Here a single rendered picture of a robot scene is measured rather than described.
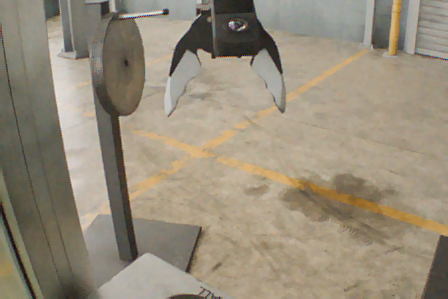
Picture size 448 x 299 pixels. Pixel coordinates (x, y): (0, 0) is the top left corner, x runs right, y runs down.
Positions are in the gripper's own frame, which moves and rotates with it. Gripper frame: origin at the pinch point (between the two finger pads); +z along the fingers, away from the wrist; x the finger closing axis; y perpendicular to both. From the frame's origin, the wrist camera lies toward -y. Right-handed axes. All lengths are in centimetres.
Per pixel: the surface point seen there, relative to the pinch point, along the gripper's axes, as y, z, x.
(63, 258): -27.6, -1.9, 13.0
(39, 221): -28.4, -5.5, 13.5
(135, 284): -26.8, 1.3, 8.6
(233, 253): 76, 91, -9
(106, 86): 58, 13, 28
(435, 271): -14.9, 16.2, -26.4
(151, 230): 91, 89, 25
